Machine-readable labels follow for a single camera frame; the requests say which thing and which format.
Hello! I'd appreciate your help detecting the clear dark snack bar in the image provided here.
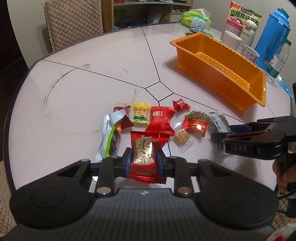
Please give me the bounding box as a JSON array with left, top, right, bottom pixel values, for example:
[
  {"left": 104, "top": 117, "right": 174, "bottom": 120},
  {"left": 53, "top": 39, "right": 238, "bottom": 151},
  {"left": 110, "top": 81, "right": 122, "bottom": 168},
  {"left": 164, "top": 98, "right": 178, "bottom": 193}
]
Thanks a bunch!
[{"left": 209, "top": 112, "right": 232, "bottom": 155}]

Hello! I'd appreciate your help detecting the clear amber candy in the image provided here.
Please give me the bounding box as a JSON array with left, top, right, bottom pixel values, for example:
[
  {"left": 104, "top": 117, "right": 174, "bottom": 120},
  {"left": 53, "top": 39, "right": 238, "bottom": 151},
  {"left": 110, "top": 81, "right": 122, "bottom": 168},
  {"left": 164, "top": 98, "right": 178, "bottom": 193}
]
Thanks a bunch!
[{"left": 173, "top": 121, "right": 193, "bottom": 153}]

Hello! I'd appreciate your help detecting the silver green snack bag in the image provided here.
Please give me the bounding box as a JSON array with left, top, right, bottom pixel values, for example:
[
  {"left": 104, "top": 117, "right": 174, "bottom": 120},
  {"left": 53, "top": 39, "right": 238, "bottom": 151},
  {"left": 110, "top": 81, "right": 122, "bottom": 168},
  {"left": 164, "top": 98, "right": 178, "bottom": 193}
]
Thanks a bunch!
[{"left": 94, "top": 109, "right": 126, "bottom": 163}]

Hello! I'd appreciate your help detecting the red gold green snack packet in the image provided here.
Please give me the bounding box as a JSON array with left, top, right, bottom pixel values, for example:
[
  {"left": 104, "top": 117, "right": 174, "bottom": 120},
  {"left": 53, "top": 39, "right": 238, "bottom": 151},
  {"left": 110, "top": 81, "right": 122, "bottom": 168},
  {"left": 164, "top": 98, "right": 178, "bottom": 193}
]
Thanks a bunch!
[{"left": 182, "top": 110, "right": 211, "bottom": 138}]

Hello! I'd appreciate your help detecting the large red jujube snack packet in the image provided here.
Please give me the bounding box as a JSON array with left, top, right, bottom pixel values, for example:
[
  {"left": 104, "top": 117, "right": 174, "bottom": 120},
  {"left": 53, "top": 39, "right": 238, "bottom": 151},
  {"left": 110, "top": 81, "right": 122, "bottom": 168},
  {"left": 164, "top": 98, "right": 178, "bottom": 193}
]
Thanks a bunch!
[{"left": 128, "top": 131, "right": 170, "bottom": 184}]

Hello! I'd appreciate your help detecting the red square snack packet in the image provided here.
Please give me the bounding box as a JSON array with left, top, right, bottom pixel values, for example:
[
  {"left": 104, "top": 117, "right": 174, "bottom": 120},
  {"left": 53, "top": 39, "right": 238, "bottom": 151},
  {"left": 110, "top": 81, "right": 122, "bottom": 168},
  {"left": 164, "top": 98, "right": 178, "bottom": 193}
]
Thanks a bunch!
[{"left": 145, "top": 106, "right": 176, "bottom": 137}]

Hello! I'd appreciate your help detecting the dark red candy wrapper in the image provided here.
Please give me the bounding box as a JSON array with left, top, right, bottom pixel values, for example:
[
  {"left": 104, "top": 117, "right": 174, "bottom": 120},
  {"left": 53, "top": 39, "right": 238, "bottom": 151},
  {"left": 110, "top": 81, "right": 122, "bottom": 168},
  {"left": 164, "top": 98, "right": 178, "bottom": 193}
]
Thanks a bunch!
[{"left": 113, "top": 105, "right": 134, "bottom": 135}]

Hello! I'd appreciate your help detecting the small red candy packet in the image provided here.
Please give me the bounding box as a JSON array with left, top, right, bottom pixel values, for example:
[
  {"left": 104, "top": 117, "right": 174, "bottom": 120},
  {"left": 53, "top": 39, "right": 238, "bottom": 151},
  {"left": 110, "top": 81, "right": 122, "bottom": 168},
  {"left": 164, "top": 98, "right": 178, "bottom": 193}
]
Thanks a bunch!
[{"left": 172, "top": 98, "right": 191, "bottom": 113}]

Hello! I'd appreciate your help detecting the yellow green candy packet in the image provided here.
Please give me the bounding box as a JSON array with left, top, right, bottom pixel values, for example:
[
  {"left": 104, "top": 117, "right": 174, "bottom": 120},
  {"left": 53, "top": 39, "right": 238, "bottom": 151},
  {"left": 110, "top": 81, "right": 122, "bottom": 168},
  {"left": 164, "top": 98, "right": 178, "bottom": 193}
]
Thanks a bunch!
[{"left": 132, "top": 102, "right": 151, "bottom": 124}]

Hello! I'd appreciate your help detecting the right human hand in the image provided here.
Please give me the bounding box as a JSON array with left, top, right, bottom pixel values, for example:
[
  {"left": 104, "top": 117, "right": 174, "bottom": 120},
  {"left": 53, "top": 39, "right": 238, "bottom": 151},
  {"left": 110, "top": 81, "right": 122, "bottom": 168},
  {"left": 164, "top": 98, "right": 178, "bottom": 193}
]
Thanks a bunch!
[{"left": 273, "top": 161, "right": 288, "bottom": 193}]

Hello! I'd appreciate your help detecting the blue white tube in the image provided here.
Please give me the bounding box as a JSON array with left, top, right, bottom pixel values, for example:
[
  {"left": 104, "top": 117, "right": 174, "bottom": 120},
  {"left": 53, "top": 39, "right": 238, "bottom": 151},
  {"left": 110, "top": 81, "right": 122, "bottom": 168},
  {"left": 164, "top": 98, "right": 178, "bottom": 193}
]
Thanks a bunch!
[{"left": 276, "top": 75, "right": 293, "bottom": 99}]

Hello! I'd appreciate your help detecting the orange plastic tray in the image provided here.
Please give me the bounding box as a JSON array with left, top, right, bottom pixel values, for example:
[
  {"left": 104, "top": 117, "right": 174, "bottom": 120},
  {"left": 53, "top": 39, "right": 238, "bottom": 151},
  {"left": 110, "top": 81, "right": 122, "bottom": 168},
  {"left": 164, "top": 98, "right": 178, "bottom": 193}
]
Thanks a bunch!
[{"left": 170, "top": 33, "right": 266, "bottom": 111}]

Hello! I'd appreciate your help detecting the green cap water bottle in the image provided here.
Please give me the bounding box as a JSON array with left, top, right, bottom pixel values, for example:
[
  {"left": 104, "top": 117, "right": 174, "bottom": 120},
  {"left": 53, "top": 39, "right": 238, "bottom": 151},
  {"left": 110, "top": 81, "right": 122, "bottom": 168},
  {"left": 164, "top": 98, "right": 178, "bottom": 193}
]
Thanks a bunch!
[{"left": 266, "top": 39, "right": 292, "bottom": 83}]

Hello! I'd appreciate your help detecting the patterned white cup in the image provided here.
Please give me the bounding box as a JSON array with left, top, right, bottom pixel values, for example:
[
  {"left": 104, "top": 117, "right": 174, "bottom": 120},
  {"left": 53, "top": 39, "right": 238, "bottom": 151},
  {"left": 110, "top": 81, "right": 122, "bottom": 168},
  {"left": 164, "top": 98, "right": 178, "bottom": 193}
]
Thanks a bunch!
[{"left": 241, "top": 45, "right": 260, "bottom": 64}]

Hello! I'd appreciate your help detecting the white mug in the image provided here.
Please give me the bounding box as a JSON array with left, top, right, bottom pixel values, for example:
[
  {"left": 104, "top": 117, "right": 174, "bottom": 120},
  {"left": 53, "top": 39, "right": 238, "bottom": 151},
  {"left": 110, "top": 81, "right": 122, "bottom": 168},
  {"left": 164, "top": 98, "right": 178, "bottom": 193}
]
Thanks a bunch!
[{"left": 221, "top": 31, "right": 242, "bottom": 51}]

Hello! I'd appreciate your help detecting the white miffy flask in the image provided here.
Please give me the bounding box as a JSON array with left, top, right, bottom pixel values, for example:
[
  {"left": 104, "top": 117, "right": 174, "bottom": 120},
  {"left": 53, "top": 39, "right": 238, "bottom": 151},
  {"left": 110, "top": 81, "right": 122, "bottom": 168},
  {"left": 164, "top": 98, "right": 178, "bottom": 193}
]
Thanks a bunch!
[{"left": 237, "top": 20, "right": 257, "bottom": 52}]

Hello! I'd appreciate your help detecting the blue thermos jug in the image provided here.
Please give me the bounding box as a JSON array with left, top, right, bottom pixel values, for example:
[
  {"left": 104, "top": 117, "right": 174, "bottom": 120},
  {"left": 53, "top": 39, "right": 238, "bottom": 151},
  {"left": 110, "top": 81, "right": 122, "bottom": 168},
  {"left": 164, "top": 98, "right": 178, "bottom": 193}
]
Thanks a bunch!
[{"left": 255, "top": 8, "right": 290, "bottom": 70}]

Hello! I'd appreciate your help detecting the pink lid cup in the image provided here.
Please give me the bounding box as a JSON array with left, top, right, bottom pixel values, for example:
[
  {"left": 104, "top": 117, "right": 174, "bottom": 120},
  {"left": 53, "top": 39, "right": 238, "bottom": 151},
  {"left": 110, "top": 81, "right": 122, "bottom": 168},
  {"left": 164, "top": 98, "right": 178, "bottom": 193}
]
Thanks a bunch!
[{"left": 224, "top": 18, "right": 243, "bottom": 36}]

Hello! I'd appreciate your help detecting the green cloth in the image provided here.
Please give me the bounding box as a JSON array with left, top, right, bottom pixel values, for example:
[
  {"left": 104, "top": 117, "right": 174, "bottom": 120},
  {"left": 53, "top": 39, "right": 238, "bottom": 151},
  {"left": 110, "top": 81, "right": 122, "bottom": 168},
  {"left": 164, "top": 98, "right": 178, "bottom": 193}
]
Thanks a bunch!
[{"left": 204, "top": 30, "right": 216, "bottom": 39}]

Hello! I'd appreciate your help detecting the grey phone stand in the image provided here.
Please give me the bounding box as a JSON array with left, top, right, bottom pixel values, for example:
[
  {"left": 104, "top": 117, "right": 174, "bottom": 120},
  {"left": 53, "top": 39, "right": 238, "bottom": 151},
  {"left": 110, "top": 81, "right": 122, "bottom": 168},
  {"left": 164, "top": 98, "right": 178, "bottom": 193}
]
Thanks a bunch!
[{"left": 190, "top": 17, "right": 205, "bottom": 33}]

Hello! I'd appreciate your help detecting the sunflower seed bag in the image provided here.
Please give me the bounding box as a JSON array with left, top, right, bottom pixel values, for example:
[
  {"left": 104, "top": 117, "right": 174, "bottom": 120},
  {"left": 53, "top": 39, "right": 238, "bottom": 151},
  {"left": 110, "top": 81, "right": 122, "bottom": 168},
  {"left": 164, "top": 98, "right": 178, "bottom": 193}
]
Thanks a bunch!
[{"left": 227, "top": 1, "right": 262, "bottom": 28}]

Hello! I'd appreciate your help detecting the green tissue pack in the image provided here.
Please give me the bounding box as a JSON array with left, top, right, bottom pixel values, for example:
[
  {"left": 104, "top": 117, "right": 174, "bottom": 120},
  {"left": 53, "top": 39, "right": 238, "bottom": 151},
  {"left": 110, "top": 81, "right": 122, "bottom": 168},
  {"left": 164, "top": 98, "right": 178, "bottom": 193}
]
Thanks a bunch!
[{"left": 180, "top": 9, "right": 212, "bottom": 28}]

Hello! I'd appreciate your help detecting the beige quilted chair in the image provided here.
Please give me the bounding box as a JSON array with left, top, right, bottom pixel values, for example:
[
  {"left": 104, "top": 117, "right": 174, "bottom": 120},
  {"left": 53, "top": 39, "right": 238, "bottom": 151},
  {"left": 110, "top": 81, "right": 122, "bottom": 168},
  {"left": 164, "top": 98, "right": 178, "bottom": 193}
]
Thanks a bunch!
[{"left": 43, "top": 0, "right": 103, "bottom": 51}]

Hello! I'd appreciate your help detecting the wooden shelf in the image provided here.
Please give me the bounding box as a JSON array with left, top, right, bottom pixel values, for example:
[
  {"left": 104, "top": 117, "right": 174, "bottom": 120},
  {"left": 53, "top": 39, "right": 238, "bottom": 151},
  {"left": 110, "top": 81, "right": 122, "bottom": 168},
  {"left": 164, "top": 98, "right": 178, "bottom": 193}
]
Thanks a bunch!
[{"left": 101, "top": 1, "right": 194, "bottom": 33}]

